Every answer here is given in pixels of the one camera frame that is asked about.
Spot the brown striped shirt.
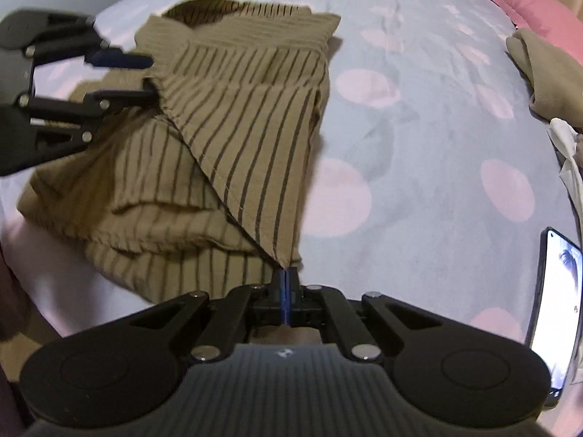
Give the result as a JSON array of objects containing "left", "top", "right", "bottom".
[{"left": 17, "top": 0, "right": 342, "bottom": 305}]

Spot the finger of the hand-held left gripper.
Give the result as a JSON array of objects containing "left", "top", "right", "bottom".
[
  {"left": 0, "top": 88, "right": 161, "bottom": 178},
  {"left": 0, "top": 8, "right": 154, "bottom": 70}
]

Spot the khaki cloth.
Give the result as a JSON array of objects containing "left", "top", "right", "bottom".
[{"left": 505, "top": 28, "right": 583, "bottom": 122}]

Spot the black smartphone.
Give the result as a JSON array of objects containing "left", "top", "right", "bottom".
[{"left": 524, "top": 227, "right": 583, "bottom": 409}]

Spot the dark maroon cloth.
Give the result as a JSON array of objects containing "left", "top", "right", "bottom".
[{"left": 0, "top": 241, "right": 35, "bottom": 437}]

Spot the pink pillow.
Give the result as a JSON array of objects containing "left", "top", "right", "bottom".
[{"left": 482, "top": 0, "right": 583, "bottom": 65}]

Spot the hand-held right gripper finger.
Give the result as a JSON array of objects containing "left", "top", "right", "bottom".
[
  {"left": 130, "top": 269, "right": 285, "bottom": 365},
  {"left": 285, "top": 269, "right": 446, "bottom": 364}
]

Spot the white cloth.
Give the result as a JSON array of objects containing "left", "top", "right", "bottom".
[{"left": 547, "top": 117, "right": 583, "bottom": 220}]

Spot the polka dot fleece blanket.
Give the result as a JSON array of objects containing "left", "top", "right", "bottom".
[{"left": 0, "top": 0, "right": 583, "bottom": 374}]

